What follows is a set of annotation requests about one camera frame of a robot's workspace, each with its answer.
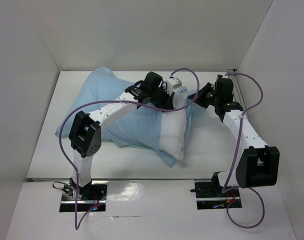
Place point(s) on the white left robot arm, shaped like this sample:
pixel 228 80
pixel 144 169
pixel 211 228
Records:
pixel 86 130

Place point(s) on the aluminium table edge rail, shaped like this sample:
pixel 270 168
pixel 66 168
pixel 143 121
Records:
pixel 49 179

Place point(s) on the aluminium side rail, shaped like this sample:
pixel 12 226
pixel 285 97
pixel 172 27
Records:
pixel 238 97

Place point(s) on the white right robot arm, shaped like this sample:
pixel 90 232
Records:
pixel 254 163

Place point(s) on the white pillow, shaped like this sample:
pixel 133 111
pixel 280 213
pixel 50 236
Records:
pixel 172 136

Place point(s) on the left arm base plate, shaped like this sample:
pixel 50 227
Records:
pixel 94 198

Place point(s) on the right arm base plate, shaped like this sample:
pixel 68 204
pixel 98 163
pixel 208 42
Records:
pixel 207 198

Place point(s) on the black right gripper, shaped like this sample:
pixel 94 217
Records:
pixel 202 94

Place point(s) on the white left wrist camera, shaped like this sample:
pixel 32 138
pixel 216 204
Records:
pixel 172 84

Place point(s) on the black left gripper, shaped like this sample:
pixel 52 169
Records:
pixel 167 103

